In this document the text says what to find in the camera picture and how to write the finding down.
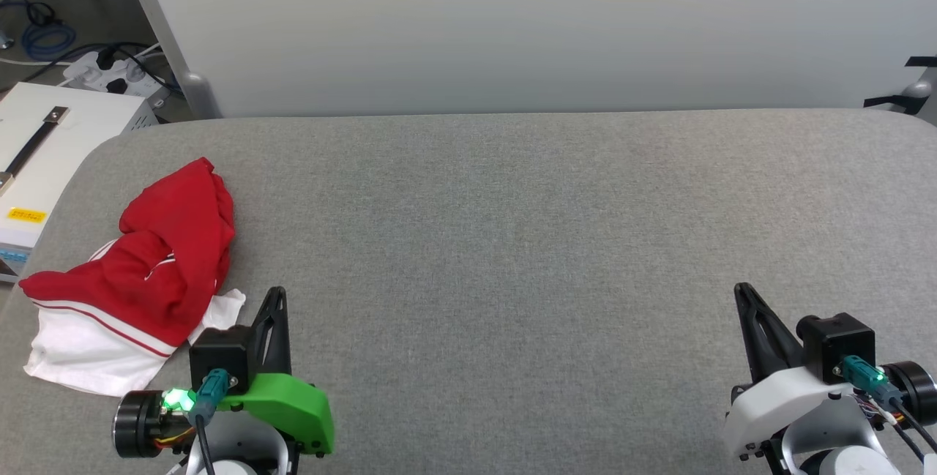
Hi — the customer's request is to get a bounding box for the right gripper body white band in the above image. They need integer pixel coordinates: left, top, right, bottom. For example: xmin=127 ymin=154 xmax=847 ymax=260
xmin=721 ymin=360 xmax=937 ymax=463

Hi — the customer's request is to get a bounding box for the right teal plug camera cable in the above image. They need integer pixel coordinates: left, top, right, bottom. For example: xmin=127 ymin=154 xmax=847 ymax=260
xmin=840 ymin=356 xmax=937 ymax=454

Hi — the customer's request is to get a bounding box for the white power strip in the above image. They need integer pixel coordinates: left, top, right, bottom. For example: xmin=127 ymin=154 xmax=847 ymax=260
xmin=62 ymin=47 xmax=166 ymax=100

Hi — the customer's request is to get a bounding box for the red white basketball jersey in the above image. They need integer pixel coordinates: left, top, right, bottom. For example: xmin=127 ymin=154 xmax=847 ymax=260
xmin=18 ymin=157 xmax=247 ymax=397

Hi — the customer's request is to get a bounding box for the white equipment box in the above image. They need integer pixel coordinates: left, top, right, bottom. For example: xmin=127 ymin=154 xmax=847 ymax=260
xmin=0 ymin=82 xmax=159 ymax=283

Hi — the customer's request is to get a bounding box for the left teal plug camera cable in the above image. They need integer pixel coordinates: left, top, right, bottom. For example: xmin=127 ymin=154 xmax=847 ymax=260
xmin=192 ymin=367 xmax=234 ymax=475

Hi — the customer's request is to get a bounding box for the blue cable coil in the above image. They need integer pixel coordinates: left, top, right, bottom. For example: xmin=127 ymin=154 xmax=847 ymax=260
xmin=20 ymin=21 xmax=77 ymax=60

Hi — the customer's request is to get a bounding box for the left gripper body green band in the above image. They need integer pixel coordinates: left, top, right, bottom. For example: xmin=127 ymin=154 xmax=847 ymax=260
xmin=112 ymin=373 xmax=336 ymax=459

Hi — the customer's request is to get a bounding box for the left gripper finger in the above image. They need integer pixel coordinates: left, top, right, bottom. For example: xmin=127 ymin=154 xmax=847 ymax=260
xmin=251 ymin=286 xmax=283 ymax=379
xmin=280 ymin=287 xmax=292 ymax=377

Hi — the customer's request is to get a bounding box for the white partition panel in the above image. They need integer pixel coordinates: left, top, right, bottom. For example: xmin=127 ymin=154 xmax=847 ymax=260
xmin=113 ymin=0 xmax=937 ymax=119

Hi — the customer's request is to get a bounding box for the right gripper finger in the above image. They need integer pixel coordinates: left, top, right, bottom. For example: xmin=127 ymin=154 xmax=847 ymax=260
xmin=743 ymin=283 xmax=804 ymax=377
xmin=734 ymin=283 xmax=778 ymax=382

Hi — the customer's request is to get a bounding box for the teal plug camera cable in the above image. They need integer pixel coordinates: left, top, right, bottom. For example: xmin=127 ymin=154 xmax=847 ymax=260
xmin=192 ymin=367 xmax=234 ymax=475
xmin=840 ymin=356 xmax=937 ymax=454

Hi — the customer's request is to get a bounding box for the black strap handle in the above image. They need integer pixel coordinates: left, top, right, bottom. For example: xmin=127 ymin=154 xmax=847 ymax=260
xmin=0 ymin=105 xmax=70 ymax=194

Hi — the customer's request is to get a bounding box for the grey metal panel foot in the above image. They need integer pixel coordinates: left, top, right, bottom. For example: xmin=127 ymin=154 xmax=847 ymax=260
xmin=179 ymin=72 xmax=223 ymax=121
xmin=900 ymin=78 xmax=937 ymax=124

